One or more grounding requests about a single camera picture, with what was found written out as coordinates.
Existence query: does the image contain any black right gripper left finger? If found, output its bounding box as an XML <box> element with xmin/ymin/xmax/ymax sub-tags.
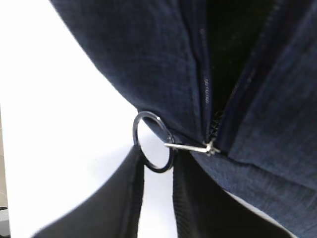
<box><xmin>34</xmin><ymin>146</ymin><xmax>144</xmax><ymax>238</ymax></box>

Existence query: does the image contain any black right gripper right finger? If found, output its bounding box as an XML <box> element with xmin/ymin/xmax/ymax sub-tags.
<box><xmin>172</xmin><ymin>150</ymin><xmax>297</xmax><ymax>238</ymax></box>

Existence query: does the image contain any dark blue lunch bag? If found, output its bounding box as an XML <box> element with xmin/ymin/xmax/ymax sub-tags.
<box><xmin>52</xmin><ymin>0</ymin><xmax>317</xmax><ymax>238</ymax></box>

